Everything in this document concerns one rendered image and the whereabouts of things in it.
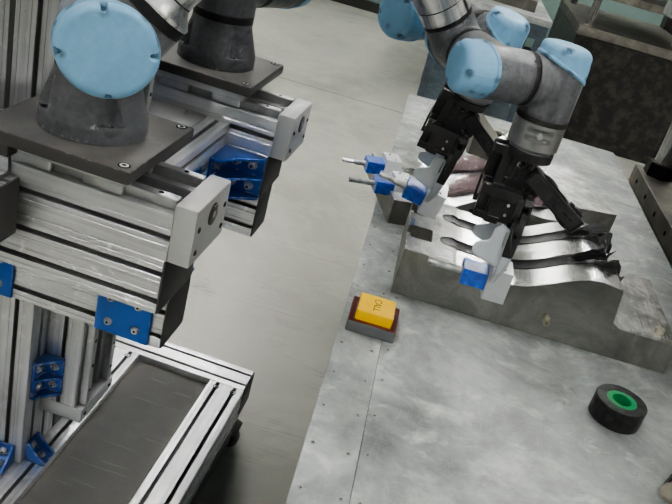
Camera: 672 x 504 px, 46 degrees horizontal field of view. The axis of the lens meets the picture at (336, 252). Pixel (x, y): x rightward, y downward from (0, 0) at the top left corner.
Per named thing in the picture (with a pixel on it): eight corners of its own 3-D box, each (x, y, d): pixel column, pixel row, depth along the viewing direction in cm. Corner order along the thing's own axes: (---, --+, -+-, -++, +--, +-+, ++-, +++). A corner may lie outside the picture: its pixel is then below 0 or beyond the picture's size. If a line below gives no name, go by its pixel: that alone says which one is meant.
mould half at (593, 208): (387, 222, 168) (401, 175, 163) (366, 173, 190) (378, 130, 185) (597, 258, 179) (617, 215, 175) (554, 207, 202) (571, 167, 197)
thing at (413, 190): (371, 190, 152) (383, 168, 149) (375, 178, 156) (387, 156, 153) (433, 220, 152) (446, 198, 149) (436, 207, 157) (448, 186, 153)
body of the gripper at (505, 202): (470, 201, 126) (496, 130, 120) (523, 217, 126) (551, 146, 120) (470, 220, 119) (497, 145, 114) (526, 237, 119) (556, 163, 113)
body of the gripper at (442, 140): (419, 131, 150) (447, 76, 143) (461, 150, 150) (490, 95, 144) (414, 149, 144) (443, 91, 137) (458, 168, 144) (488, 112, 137)
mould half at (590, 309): (390, 292, 142) (412, 225, 136) (402, 233, 165) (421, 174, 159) (664, 374, 140) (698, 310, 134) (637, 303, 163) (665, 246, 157)
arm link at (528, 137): (563, 120, 118) (569, 136, 111) (552, 148, 120) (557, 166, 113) (514, 105, 118) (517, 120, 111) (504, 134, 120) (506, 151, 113)
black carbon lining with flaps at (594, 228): (436, 254, 144) (452, 207, 140) (439, 219, 158) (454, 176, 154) (623, 309, 143) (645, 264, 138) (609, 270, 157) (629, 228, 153)
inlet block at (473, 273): (422, 281, 126) (432, 251, 123) (424, 267, 130) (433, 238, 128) (502, 305, 125) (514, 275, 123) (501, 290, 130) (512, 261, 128)
